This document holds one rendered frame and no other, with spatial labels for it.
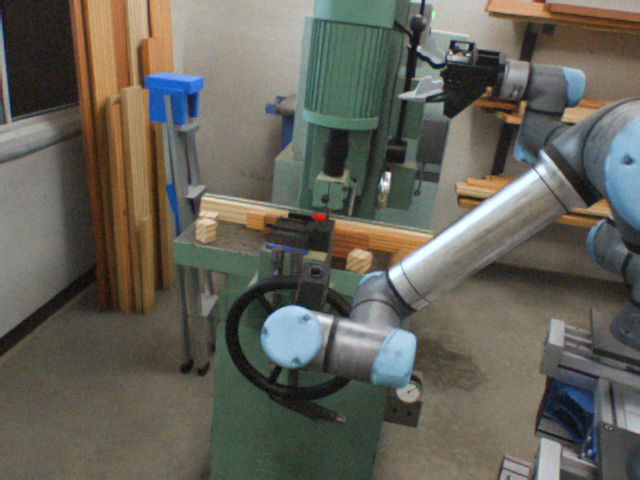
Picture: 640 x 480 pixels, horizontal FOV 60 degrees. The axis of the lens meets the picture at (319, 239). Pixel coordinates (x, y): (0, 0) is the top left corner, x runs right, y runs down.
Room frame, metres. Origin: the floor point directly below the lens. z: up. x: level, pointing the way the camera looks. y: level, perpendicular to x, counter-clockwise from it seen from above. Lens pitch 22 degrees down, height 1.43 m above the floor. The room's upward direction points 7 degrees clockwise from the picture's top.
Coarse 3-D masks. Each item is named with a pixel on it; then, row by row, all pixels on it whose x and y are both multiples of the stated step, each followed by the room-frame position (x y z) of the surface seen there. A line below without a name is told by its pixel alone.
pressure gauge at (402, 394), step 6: (414, 378) 1.05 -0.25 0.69; (408, 384) 1.04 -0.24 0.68; (414, 384) 1.04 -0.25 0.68; (420, 384) 1.04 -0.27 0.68; (396, 390) 1.04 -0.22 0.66; (402, 390) 1.04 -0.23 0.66; (414, 390) 1.04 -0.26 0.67; (420, 390) 1.03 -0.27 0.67; (396, 396) 1.04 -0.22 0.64; (402, 396) 1.04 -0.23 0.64; (408, 396) 1.04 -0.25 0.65; (414, 396) 1.04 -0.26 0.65; (420, 396) 1.03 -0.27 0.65; (408, 402) 1.03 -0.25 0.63; (414, 402) 1.03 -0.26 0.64
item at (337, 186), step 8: (320, 176) 1.27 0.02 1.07; (328, 176) 1.28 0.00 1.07; (336, 176) 1.28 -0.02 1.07; (344, 176) 1.30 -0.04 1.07; (320, 184) 1.25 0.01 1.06; (328, 184) 1.24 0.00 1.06; (336, 184) 1.24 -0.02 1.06; (344, 184) 1.24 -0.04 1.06; (320, 192) 1.25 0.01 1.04; (328, 192) 1.24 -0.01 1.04; (336, 192) 1.24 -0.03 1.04; (344, 192) 1.27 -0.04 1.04; (320, 200) 1.25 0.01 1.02; (336, 200) 1.24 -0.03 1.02; (344, 200) 1.26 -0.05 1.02; (328, 208) 1.24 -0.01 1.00; (336, 208) 1.24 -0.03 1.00
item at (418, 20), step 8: (416, 16) 1.19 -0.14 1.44; (416, 24) 1.18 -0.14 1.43; (424, 24) 1.18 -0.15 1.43; (416, 32) 1.19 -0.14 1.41; (416, 40) 1.21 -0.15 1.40; (416, 48) 1.23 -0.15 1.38; (408, 64) 1.25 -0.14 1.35; (408, 72) 1.26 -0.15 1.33; (408, 80) 1.27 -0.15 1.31; (408, 88) 1.29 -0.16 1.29; (400, 112) 1.33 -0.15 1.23; (400, 120) 1.34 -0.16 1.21; (400, 128) 1.36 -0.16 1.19; (400, 136) 1.38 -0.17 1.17; (392, 144) 1.40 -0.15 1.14; (400, 144) 1.40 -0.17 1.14; (392, 152) 1.39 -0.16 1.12; (400, 152) 1.39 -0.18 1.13; (392, 160) 1.40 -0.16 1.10; (400, 160) 1.39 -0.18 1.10
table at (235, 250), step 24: (192, 240) 1.19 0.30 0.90; (216, 240) 1.20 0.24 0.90; (240, 240) 1.22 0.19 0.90; (264, 240) 1.24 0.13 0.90; (192, 264) 1.16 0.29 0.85; (216, 264) 1.16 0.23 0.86; (240, 264) 1.15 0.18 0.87; (336, 264) 1.15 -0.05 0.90; (384, 264) 1.19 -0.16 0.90; (336, 288) 1.12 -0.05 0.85
